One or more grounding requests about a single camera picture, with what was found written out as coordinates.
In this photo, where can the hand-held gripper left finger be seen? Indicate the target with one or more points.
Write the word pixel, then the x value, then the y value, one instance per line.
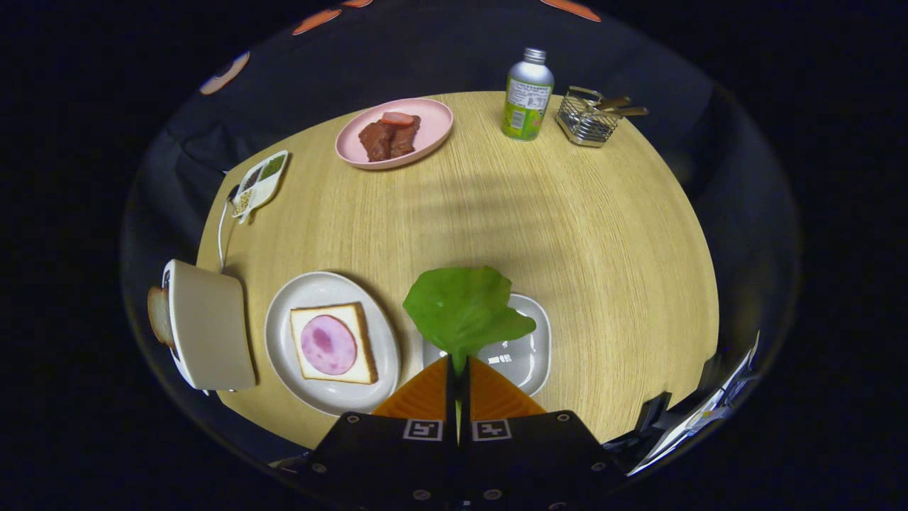
pixel 383 454

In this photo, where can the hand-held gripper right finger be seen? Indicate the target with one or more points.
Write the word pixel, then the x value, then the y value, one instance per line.
pixel 532 454

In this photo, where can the green lettuce leaf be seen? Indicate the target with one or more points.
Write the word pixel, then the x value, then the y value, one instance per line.
pixel 461 305

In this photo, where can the toasted bread slice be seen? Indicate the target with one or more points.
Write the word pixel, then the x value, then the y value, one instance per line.
pixel 159 316

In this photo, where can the small square white plate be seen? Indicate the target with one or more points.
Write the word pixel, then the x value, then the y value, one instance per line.
pixel 528 358

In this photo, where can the pink ham slice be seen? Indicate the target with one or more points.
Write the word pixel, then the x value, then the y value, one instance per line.
pixel 328 345

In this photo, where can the white bread slice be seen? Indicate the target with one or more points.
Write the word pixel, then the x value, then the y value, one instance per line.
pixel 358 330

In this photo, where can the round white plate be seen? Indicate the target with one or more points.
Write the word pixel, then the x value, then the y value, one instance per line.
pixel 319 287

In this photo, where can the white toaster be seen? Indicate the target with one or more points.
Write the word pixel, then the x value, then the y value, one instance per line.
pixel 209 326

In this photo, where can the yellow soybeans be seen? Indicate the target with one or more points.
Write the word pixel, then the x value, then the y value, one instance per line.
pixel 242 203

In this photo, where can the white divided tray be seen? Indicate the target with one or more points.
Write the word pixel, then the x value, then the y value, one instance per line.
pixel 264 186

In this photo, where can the dark red beans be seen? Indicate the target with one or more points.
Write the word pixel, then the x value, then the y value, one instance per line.
pixel 252 178

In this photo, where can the green mung beans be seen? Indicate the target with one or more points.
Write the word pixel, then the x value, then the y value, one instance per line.
pixel 273 166

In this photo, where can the brown meat pieces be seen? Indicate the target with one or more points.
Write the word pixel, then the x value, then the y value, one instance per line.
pixel 379 142

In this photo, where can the pink plate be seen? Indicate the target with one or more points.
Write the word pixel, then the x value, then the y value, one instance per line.
pixel 433 124

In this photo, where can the red sausage slice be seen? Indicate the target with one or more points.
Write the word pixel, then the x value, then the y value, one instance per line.
pixel 397 118

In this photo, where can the silver bottle with green label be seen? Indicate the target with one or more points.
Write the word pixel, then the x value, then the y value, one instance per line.
pixel 528 92

